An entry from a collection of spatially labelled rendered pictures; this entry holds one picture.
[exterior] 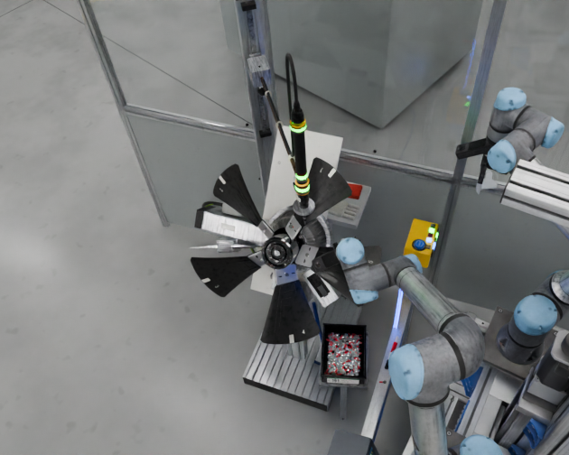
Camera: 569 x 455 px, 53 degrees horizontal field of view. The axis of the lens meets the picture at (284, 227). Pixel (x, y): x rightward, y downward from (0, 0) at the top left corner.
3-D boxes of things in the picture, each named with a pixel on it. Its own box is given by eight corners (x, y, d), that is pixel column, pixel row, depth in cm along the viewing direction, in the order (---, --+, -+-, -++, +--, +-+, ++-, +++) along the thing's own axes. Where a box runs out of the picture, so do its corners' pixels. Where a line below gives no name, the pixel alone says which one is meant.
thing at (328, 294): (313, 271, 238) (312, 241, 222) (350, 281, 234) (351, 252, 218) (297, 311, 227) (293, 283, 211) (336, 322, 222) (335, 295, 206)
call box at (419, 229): (411, 233, 236) (414, 217, 227) (435, 239, 233) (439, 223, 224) (401, 264, 227) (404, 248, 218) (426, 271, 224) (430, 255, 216)
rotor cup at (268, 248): (265, 259, 218) (253, 267, 206) (273, 223, 214) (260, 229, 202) (302, 269, 214) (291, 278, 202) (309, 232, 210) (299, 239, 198)
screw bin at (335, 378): (322, 331, 229) (322, 322, 223) (365, 333, 227) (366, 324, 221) (320, 383, 215) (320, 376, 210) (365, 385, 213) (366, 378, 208)
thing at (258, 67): (248, 73, 222) (246, 54, 216) (265, 69, 223) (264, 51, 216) (254, 89, 216) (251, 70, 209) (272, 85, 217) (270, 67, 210)
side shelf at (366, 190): (299, 174, 279) (298, 170, 277) (370, 190, 269) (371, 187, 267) (281, 210, 266) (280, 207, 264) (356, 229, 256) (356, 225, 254)
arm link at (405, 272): (508, 335, 129) (409, 242, 172) (464, 351, 128) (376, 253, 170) (508, 373, 134) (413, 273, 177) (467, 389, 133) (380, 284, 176)
